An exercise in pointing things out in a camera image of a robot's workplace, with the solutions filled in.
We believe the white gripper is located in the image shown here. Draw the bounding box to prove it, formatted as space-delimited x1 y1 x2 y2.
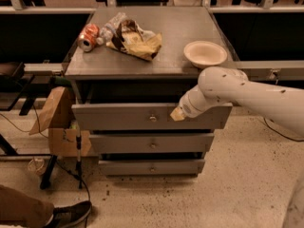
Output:
170 85 219 122

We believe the grey top drawer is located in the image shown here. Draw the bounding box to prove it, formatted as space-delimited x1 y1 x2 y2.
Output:
72 103 232 130

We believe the grey drawer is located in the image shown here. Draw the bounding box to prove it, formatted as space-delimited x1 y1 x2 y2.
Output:
72 103 232 130
90 133 214 154
99 159 205 176

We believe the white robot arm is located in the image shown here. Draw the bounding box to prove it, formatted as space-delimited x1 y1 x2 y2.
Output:
170 66 304 136

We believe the grey middle drawer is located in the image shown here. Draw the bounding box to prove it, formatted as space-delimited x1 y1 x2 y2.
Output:
90 133 214 154

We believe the grey bottom drawer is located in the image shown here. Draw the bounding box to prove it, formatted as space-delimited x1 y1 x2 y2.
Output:
99 159 205 176

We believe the grey drawer cabinet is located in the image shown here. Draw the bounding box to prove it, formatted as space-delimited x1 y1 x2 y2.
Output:
66 7 232 176

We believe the white paper bowl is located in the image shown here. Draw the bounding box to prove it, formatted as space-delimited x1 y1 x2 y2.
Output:
183 41 228 68

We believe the crumpled yellow chip bag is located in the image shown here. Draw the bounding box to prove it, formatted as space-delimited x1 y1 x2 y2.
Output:
106 19 162 61

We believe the clear plastic water bottle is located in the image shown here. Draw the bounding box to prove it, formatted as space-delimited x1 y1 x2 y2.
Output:
96 12 127 45

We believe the orange soda can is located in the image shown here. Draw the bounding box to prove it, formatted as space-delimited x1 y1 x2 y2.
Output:
78 24 99 52

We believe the brown cardboard box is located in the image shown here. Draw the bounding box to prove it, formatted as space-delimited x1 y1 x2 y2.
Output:
29 86 77 157

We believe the clear plastic cup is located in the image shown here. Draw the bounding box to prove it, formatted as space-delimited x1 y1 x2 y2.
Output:
28 158 46 176

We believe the black tripod stand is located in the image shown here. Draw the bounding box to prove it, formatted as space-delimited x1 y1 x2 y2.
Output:
40 128 83 190

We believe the black shoe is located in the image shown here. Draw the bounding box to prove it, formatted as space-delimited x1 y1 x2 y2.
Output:
44 200 92 228

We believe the black equipment left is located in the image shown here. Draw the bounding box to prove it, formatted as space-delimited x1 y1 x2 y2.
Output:
0 62 35 116

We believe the brown trouser leg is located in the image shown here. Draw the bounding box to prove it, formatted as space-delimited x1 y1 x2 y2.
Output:
0 185 54 228

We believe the black floor cable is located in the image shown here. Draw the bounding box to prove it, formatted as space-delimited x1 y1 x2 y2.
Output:
0 104 92 228

